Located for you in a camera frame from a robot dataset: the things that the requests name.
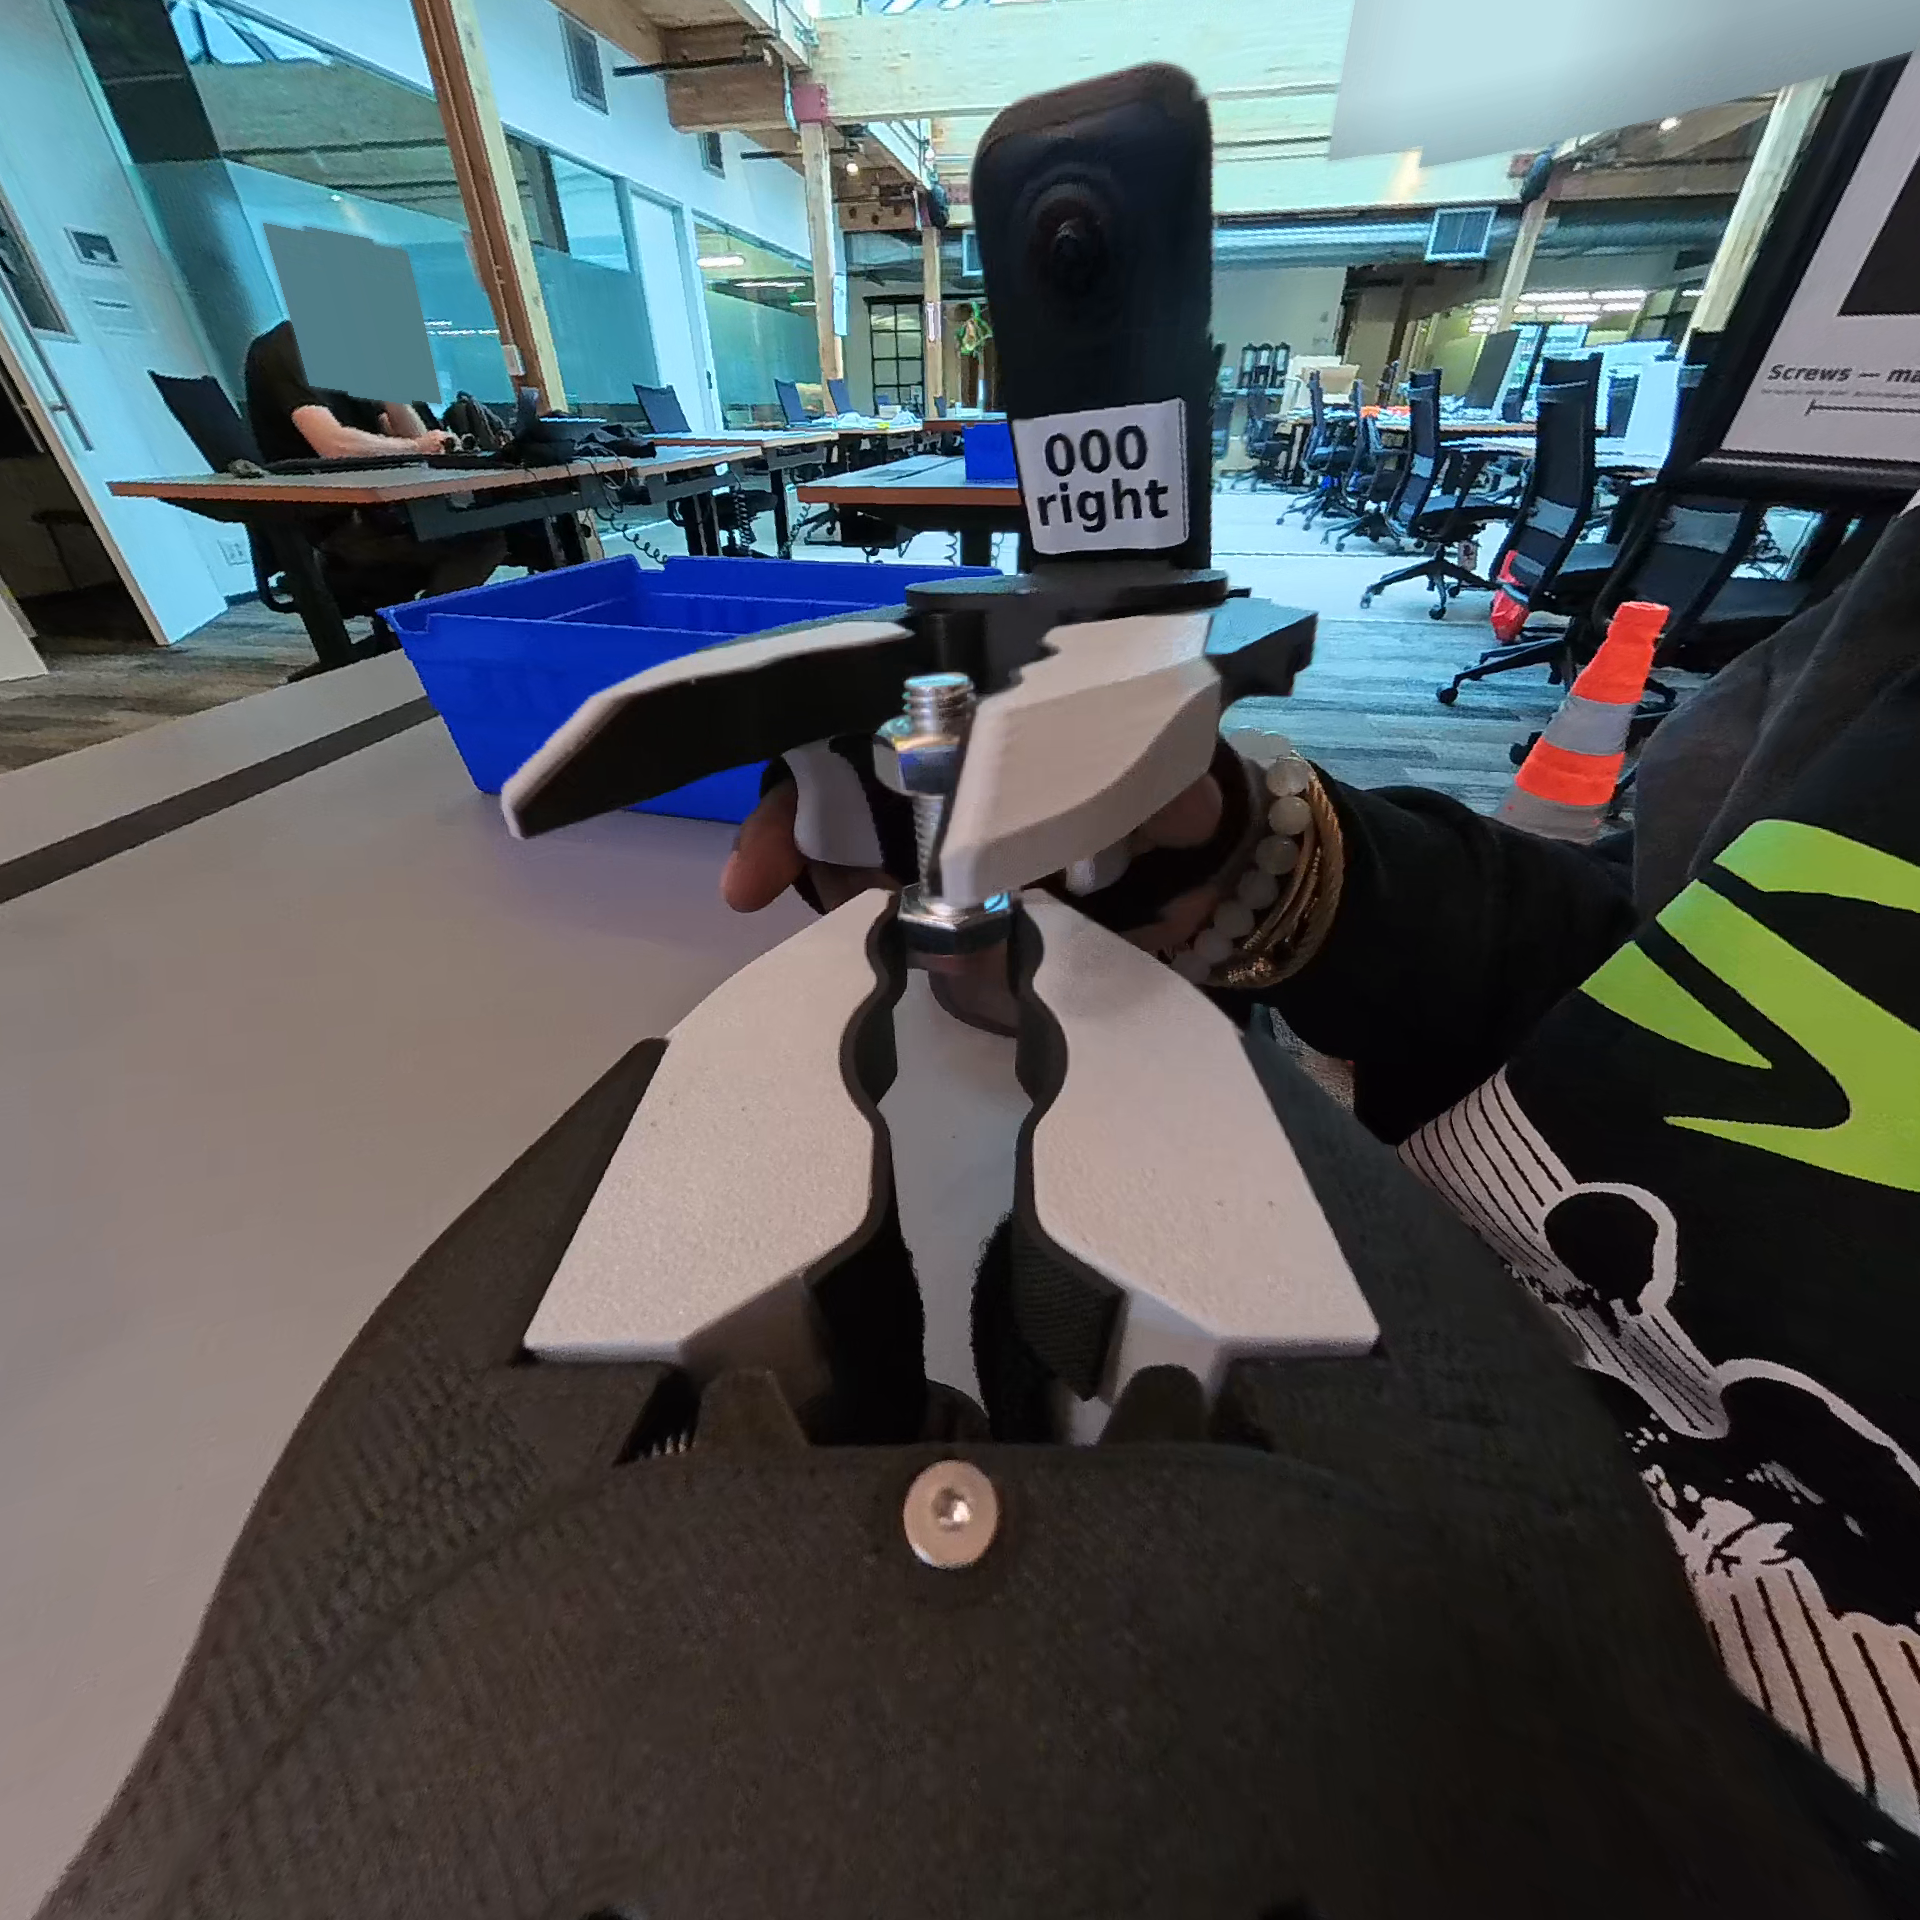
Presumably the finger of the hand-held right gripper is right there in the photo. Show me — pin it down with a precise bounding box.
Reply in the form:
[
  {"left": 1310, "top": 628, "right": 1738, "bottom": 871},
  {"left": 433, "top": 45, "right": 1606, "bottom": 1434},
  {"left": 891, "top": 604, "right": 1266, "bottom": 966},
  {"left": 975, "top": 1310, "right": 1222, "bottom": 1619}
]
[
  {"left": 499, "top": 616, "right": 929, "bottom": 880},
  {"left": 929, "top": 616, "right": 1230, "bottom": 911}
]

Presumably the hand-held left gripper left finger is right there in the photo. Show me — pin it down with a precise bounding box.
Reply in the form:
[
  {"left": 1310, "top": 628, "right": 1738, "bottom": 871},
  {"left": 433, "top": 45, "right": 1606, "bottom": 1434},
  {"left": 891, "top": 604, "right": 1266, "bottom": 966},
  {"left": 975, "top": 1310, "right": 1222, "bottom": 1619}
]
[{"left": 523, "top": 887, "right": 929, "bottom": 1411}]

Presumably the wooden office desk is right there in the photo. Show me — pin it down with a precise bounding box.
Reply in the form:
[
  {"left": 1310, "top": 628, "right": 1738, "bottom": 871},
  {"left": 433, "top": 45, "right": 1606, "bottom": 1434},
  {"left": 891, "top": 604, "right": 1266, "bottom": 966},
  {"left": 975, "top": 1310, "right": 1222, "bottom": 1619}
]
[
  {"left": 111, "top": 443, "right": 767, "bottom": 670},
  {"left": 798, "top": 451, "right": 1030, "bottom": 573}
]

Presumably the white desk sign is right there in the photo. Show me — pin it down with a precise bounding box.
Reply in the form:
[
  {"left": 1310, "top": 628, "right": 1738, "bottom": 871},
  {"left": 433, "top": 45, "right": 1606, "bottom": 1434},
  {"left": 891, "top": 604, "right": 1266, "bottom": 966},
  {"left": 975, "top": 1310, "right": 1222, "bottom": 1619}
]
[{"left": 1666, "top": 63, "right": 1920, "bottom": 498}]

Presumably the orange traffic cone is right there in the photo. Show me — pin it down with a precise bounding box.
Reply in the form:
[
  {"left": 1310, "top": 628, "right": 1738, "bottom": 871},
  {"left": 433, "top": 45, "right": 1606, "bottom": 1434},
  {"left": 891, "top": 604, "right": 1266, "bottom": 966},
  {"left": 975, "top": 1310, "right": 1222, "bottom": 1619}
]
[{"left": 1493, "top": 600, "right": 1672, "bottom": 843}]

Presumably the wooden pillar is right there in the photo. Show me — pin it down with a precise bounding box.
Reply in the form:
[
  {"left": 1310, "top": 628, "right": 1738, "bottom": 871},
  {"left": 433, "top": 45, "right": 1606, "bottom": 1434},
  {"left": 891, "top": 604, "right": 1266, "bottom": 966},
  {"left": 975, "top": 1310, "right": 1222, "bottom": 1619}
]
[{"left": 413, "top": 0, "right": 564, "bottom": 409}]

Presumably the black printed shirt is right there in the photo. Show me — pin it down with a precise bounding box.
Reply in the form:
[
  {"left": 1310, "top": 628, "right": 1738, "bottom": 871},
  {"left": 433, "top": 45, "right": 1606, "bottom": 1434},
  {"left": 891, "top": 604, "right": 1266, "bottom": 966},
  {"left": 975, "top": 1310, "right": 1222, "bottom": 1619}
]
[{"left": 1399, "top": 809, "right": 1920, "bottom": 1831}]

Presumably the white bead bracelet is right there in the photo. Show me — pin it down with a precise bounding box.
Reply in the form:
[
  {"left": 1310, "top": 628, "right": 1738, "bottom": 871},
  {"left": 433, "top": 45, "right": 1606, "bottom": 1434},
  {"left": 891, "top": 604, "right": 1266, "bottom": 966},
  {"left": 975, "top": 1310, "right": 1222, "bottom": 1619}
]
[{"left": 1171, "top": 736, "right": 1334, "bottom": 993}]

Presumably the person's right forearm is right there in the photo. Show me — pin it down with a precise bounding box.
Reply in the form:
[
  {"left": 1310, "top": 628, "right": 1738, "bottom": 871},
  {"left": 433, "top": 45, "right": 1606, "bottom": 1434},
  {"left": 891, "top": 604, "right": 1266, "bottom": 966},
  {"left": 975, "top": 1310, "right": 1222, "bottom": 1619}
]
[{"left": 1276, "top": 586, "right": 1920, "bottom": 1142}]

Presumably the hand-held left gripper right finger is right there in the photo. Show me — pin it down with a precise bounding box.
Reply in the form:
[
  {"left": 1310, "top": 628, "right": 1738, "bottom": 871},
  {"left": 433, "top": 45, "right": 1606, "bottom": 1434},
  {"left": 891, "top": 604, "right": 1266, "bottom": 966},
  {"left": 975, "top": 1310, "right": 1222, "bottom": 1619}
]
[{"left": 986, "top": 887, "right": 1383, "bottom": 1411}]

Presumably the silver hex bolt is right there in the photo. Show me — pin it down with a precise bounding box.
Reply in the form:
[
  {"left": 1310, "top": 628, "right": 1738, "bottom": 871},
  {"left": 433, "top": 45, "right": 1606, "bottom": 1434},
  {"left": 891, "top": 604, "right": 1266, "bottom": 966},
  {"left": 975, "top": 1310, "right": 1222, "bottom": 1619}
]
[{"left": 886, "top": 746, "right": 1021, "bottom": 965}]

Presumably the gold bracelet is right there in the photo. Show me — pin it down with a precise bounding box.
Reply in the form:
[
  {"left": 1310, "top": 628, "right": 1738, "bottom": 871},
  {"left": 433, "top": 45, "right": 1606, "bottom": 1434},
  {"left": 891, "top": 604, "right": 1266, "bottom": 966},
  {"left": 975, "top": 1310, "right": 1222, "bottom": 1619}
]
[{"left": 1230, "top": 769, "right": 1351, "bottom": 993}]

